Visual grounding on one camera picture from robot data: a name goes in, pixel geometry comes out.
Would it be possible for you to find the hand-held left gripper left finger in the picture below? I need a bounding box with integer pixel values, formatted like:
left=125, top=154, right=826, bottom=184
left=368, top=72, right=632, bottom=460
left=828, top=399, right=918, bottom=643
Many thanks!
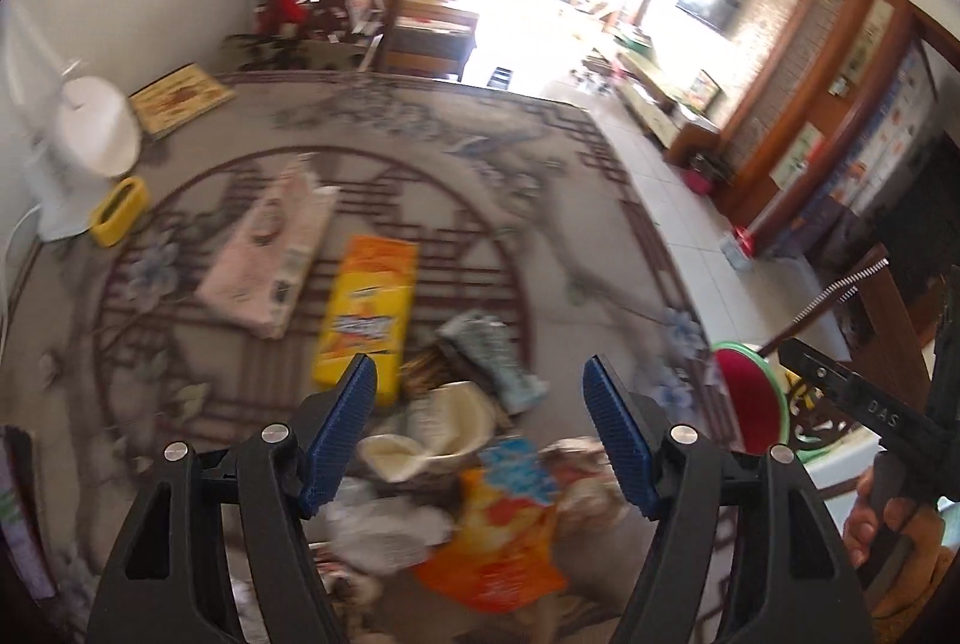
left=86, top=353, right=378, bottom=644

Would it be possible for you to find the carved wooden chair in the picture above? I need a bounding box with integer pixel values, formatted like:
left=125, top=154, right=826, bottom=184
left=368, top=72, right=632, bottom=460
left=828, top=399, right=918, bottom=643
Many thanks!
left=787, top=411, right=852, bottom=461

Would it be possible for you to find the orange snack bag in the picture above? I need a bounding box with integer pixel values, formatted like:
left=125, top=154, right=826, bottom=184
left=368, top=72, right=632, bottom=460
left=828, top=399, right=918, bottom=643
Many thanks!
left=416, top=438, right=567, bottom=615

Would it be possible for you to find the small yellow box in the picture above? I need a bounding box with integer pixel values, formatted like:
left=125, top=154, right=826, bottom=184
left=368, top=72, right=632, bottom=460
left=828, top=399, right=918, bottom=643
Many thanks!
left=90, top=176, right=147, bottom=247

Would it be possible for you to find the floral chair cushion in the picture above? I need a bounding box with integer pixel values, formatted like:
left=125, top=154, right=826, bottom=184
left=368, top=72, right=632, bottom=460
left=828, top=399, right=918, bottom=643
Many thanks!
left=221, top=32, right=376, bottom=75

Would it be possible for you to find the white plastic wrapper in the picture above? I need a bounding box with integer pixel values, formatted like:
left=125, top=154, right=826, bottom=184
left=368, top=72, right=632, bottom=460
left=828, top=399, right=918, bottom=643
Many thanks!
left=326, top=479, right=455, bottom=577

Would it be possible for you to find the white paper cup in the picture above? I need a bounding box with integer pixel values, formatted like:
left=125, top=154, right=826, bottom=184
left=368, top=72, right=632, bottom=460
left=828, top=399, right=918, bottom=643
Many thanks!
left=360, top=434, right=451, bottom=484
left=409, top=381, right=500, bottom=457

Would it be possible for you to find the beige wrapper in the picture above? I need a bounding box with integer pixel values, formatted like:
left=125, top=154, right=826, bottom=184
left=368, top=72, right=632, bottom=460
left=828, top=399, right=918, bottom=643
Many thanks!
left=555, top=438, right=623, bottom=525

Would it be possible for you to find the yellow snack box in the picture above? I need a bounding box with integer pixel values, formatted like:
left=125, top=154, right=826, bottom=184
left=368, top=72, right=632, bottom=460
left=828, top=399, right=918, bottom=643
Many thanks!
left=313, top=235, right=419, bottom=406

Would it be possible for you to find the silver grey wrapper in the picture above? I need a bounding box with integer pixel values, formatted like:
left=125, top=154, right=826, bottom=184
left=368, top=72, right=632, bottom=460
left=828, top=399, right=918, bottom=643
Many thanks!
left=437, top=310, right=548, bottom=415

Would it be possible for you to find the brown cigarette box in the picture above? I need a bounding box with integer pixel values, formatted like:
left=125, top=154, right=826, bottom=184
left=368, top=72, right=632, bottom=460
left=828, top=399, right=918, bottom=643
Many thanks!
left=401, top=344, right=451, bottom=401

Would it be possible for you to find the framed picture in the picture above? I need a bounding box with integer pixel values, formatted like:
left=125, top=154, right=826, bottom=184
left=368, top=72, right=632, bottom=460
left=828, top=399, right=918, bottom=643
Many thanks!
left=686, top=70, right=722, bottom=109

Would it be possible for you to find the white desk fan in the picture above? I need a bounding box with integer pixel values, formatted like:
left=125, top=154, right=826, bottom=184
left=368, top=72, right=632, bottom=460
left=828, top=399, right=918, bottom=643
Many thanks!
left=19, top=76, right=143, bottom=242

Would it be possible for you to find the pink tissue pack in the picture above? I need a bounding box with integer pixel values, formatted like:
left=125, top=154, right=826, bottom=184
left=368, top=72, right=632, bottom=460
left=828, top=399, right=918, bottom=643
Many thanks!
left=196, top=152, right=340, bottom=340

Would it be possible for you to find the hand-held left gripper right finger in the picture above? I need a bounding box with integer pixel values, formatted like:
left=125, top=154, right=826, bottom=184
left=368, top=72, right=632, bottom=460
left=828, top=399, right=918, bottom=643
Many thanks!
left=582, top=355, right=877, bottom=644

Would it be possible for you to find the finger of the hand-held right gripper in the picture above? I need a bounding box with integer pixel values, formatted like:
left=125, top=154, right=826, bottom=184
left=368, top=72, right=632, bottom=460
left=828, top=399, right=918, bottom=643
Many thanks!
left=778, top=338, right=935, bottom=457

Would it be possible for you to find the white power cable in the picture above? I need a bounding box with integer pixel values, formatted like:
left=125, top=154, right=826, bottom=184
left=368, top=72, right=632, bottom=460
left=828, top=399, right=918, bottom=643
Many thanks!
left=0, top=209, right=38, bottom=315

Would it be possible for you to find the person's right hand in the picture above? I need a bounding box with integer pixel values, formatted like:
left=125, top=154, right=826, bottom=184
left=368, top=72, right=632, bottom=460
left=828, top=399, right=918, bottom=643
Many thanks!
left=841, top=468, right=950, bottom=622

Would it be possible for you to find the wooden wall partition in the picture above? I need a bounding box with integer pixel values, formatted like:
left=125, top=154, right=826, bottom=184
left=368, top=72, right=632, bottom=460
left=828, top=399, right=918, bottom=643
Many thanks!
left=720, top=0, right=960, bottom=255

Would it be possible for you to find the wall television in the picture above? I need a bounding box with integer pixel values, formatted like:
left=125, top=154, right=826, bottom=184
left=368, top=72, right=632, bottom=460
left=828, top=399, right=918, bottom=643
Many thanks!
left=675, top=0, right=743, bottom=34

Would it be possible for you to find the long television cabinet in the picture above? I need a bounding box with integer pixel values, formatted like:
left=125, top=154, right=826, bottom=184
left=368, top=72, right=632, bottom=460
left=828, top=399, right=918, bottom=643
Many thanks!
left=615, top=47, right=721, bottom=165

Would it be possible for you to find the coiled metal spring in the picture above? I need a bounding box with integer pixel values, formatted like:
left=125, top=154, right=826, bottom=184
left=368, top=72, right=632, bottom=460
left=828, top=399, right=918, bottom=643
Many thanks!
left=795, top=261, right=890, bottom=324

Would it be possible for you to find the yellow patterned flat box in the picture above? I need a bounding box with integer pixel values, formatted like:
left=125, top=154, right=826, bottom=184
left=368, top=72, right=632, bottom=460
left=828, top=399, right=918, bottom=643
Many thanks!
left=127, top=64, right=237, bottom=136

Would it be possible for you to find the wooden bench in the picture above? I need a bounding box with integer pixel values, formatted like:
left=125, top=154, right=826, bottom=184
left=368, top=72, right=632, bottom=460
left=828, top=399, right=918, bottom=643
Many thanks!
left=382, top=0, right=481, bottom=82

